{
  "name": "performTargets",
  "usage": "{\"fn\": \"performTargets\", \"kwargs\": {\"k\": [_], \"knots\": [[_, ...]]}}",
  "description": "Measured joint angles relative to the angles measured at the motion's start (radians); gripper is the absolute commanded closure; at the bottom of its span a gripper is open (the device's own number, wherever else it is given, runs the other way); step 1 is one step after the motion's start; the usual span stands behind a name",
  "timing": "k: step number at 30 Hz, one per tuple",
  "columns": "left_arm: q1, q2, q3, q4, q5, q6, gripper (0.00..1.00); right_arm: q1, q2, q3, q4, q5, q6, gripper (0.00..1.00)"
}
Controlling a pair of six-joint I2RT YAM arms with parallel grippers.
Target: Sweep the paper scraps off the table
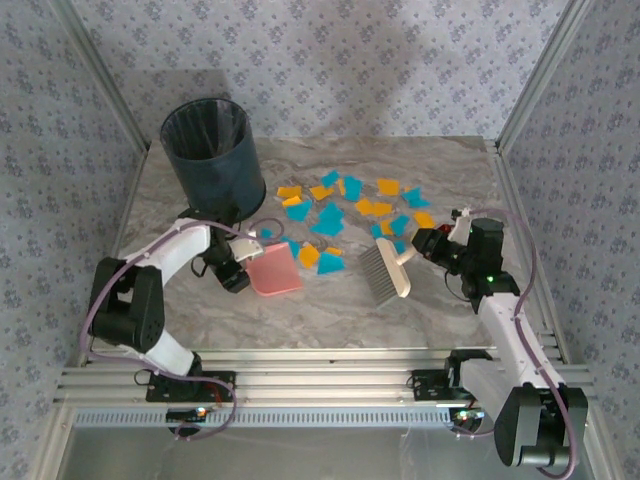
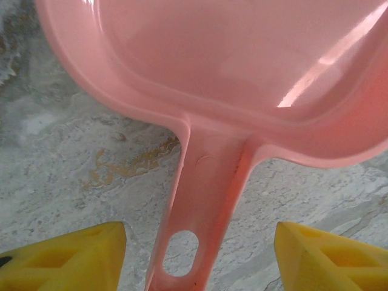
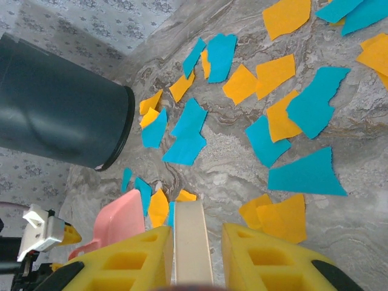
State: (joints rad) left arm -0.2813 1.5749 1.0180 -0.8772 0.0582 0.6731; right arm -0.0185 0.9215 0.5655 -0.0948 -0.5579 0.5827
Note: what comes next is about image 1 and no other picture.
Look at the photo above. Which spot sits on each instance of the pink dustpan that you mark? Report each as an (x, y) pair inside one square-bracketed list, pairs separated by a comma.
[(275, 272)]

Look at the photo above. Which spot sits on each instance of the small teal paper scrap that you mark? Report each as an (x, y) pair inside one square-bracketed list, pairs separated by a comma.
[(400, 246), (266, 233), (376, 231)]

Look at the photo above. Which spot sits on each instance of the cream hand brush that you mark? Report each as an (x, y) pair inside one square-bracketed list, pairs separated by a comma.
[(395, 272)]

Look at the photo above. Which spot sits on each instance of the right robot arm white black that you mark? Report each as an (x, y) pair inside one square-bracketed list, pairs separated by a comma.
[(505, 330)]

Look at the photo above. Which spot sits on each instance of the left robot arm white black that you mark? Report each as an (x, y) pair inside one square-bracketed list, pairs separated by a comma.
[(175, 250)]

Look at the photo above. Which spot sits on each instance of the dark blue trash bin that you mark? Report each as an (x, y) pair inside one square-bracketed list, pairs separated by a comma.
[(215, 175)]

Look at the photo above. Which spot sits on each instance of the narrow orange paper strip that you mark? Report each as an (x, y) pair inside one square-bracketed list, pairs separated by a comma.
[(342, 186)]

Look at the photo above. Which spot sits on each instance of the small circuit board with LED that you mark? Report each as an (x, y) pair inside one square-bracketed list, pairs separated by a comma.
[(467, 417), (185, 414)]

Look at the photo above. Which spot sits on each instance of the clear plastic bin liner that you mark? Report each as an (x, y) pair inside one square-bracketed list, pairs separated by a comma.
[(231, 127)]

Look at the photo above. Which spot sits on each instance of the aluminium table edge rail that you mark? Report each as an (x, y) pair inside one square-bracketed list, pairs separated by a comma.
[(127, 200), (512, 200)]

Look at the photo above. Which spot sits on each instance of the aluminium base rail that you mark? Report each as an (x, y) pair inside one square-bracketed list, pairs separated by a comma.
[(320, 380)]

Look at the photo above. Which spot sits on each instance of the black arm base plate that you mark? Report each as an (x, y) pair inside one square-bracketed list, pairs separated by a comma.
[(425, 387), (160, 392)]

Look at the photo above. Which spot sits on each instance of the aluminium frame post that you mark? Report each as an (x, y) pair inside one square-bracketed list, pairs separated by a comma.
[(104, 75), (542, 75)]

